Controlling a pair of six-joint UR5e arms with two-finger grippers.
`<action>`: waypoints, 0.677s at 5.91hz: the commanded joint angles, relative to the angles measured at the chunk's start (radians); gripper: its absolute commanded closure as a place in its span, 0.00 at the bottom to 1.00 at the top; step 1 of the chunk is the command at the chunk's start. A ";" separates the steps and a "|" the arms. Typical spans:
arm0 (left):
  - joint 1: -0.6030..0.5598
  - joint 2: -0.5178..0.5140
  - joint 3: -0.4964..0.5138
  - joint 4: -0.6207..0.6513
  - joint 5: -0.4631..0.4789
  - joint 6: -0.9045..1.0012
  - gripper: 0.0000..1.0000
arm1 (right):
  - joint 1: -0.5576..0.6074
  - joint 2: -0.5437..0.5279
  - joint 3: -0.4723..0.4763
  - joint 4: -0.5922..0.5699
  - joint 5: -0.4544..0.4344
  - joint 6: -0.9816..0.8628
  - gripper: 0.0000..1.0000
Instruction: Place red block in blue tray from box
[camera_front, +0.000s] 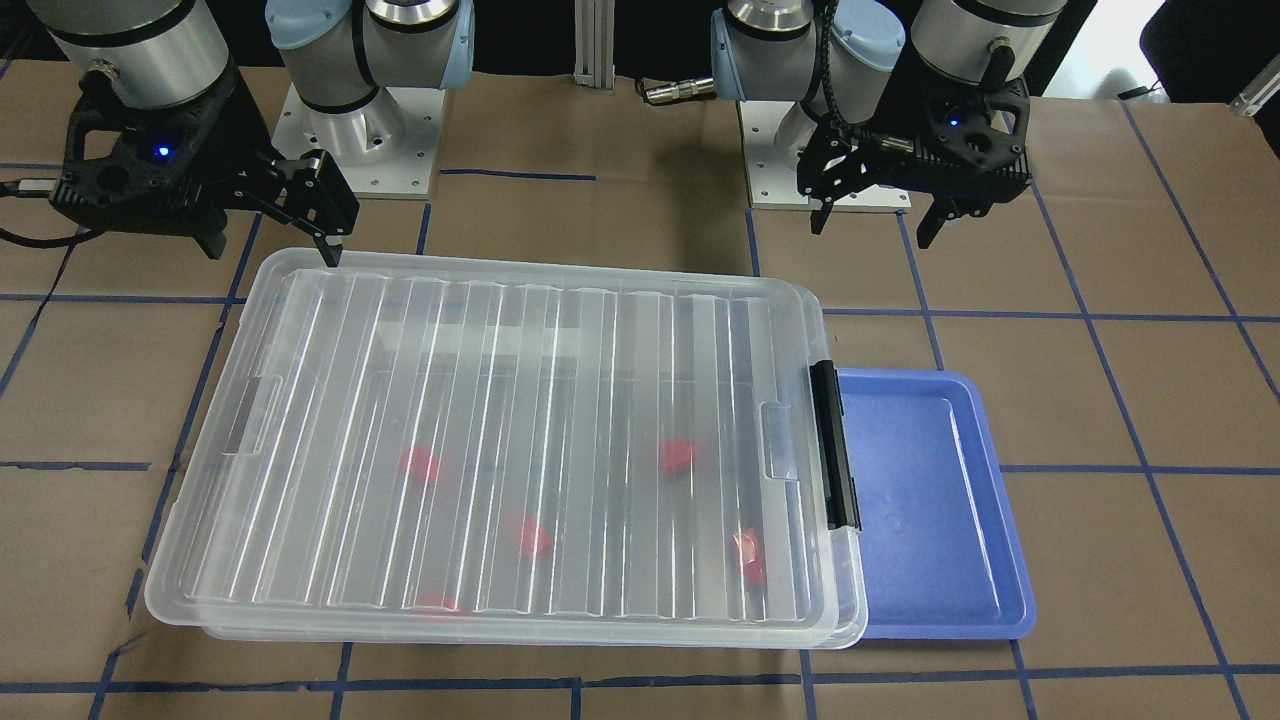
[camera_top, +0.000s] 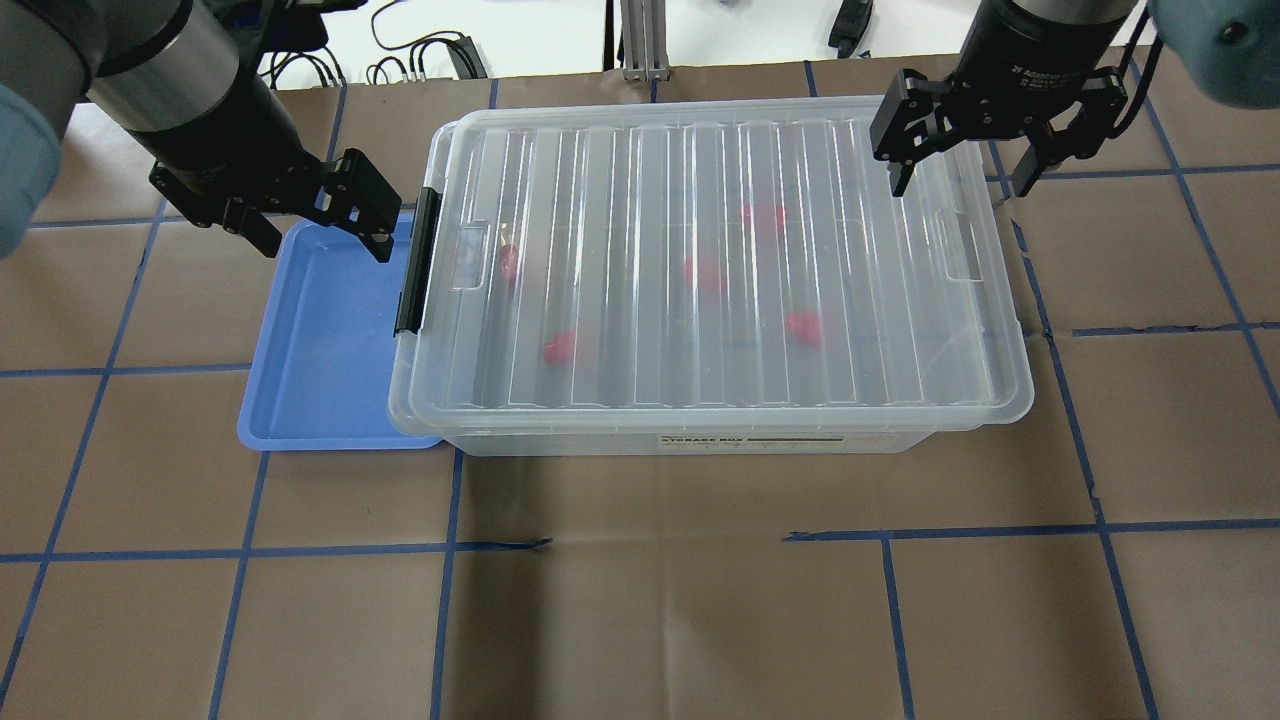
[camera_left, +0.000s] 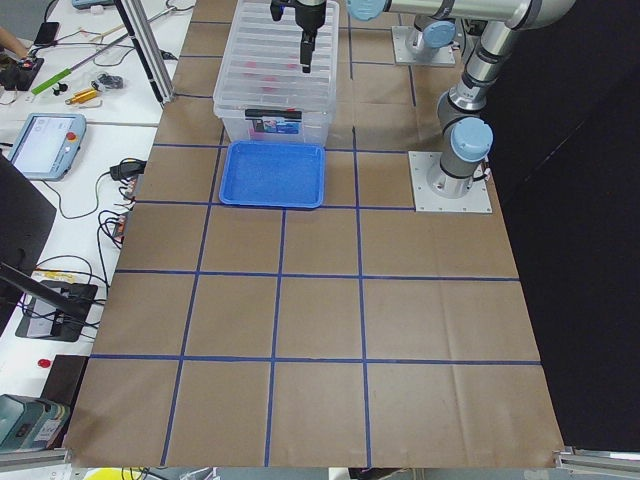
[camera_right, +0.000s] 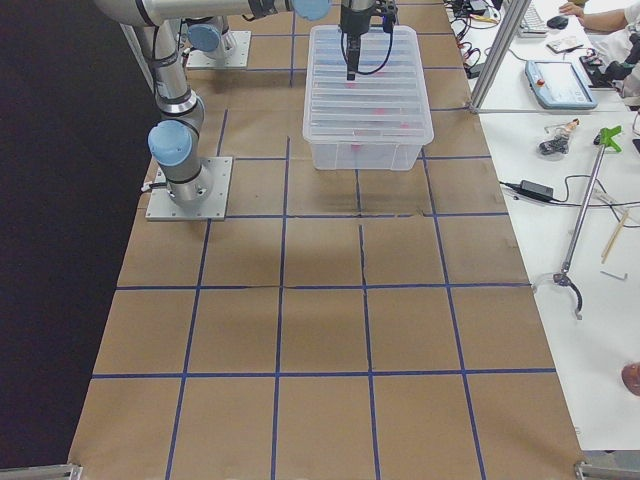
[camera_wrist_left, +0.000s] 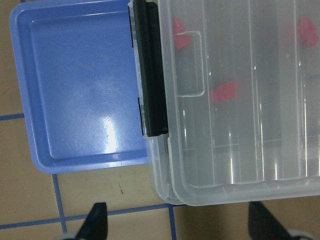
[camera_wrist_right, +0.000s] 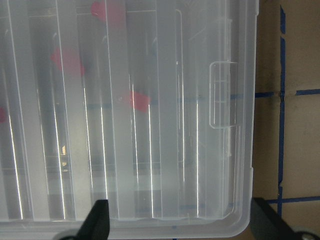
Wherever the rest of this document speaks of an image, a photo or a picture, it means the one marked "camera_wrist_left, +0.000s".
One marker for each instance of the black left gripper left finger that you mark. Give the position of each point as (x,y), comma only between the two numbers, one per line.
(95,226)

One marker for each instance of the blue plastic tray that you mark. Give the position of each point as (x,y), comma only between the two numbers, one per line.
(77,78)

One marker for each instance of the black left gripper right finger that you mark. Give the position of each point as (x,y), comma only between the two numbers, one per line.
(262,225)

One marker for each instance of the red block with stud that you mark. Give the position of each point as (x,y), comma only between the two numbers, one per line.
(181,40)

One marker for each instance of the black box latch handle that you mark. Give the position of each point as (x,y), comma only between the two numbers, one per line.
(146,42)

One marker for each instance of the clear plastic storage box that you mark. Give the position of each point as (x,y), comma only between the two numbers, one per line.
(163,172)

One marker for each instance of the clear ribbed box lid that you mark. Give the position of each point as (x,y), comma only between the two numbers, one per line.
(245,112)

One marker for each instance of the red block near latch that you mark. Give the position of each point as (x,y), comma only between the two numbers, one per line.
(223,92)

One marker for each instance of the red block centre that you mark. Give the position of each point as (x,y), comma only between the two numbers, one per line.
(307,32)

